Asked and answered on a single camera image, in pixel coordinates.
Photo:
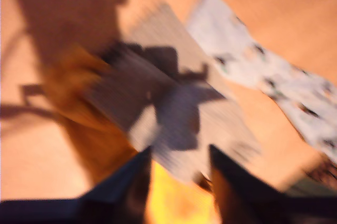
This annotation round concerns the grey frilly cuff sock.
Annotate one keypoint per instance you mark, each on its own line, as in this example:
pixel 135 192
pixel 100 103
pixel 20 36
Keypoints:
pixel 168 32
pixel 123 90

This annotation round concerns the pale toucan print sock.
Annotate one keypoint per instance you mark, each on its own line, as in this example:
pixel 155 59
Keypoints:
pixel 237 42

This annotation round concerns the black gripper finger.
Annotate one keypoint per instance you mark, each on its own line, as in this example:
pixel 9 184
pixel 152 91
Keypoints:
pixel 118 197
pixel 242 197

